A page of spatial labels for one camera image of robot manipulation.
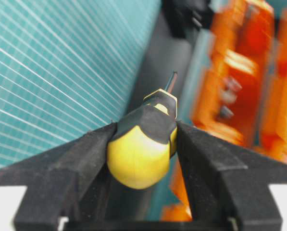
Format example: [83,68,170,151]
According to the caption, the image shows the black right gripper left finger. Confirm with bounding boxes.
[0,123,116,231]

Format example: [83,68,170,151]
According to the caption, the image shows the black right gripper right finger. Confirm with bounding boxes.
[177,122,287,231]

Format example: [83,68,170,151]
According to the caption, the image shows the large yellow black screwdriver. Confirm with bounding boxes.
[107,72,178,189]

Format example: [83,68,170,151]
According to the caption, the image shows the orange bin bottom right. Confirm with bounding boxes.
[161,159,192,222]

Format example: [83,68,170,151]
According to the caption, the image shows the orange bin with dark screwdrivers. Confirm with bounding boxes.
[191,0,274,147]

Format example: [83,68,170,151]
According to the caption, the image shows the green cutting mat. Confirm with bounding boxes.
[0,0,161,169]

